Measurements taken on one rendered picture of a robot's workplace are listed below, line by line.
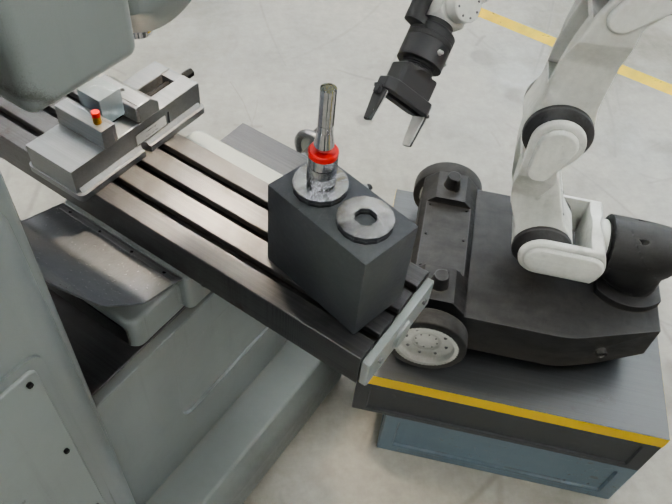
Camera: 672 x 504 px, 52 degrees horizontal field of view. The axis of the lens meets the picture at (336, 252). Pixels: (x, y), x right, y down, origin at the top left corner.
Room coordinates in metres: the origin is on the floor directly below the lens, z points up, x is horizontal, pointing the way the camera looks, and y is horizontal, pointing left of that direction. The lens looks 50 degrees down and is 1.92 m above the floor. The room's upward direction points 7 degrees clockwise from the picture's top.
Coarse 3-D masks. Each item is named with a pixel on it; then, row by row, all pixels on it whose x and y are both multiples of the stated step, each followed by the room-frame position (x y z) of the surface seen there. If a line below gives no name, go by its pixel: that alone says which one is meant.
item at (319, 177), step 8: (336, 160) 0.78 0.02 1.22; (312, 168) 0.77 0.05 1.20; (320, 168) 0.76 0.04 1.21; (328, 168) 0.76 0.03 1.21; (336, 168) 0.78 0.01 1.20; (312, 176) 0.77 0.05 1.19; (320, 176) 0.76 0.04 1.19; (328, 176) 0.77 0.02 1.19; (312, 184) 0.77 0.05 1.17; (320, 184) 0.76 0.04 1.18; (328, 184) 0.77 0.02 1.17
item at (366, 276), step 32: (288, 192) 0.77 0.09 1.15; (320, 192) 0.76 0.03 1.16; (352, 192) 0.78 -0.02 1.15; (288, 224) 0.74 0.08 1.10; (320, 224) 0.71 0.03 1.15; (352, 224) 0.70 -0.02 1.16; (384, 224) 0.71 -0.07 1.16; (288, 256) 0.74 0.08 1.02; (320, 256) 0.70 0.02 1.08; (352, 256) 0.65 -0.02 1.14; (384, 256) 0.67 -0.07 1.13; (320, 288) 0.69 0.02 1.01; (352, 288) 0.65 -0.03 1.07; (384, 288) 0.68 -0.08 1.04; (352, 320) 0.64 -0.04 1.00
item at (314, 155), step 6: (312, 144) 0.79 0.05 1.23; (312, 150) 0.78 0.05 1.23; (336, 150) 0.79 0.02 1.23; (312, 156) 0.77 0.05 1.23; (318, 156) 0.77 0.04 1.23; (324, 156) 0.77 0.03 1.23; (330, 156) 0.77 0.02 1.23; (336, 156) 0.77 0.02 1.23; (318, 162) 0.76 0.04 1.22; (324, 162) 0.76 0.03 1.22; (330, 162) 0.77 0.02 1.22
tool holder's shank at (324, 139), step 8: (320, 88) 0.78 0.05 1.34; (328, 88) 0.78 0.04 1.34; (336, 88) 0.79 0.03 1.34; (320, 96) 0.78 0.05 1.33; (328, 96) 0.77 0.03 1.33; (336, 96) 0.79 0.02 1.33; (320, 104) 0.78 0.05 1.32; (328, 104) 0.77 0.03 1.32; (320, 112) 0.78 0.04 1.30; (328, 112) 0.77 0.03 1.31; (320, 120) 0.78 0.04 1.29; (328, 120) 0.77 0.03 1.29; (320, 128) 0.78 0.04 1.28; (328, 128) 0.77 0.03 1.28; (320, 136) 0.77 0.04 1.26; (328, 136) 0.77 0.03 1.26; (320, 144) 0.77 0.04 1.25; (328, 144) 0.77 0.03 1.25; (320, 152) 0.77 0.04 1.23; (328, 152) 0.78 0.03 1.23
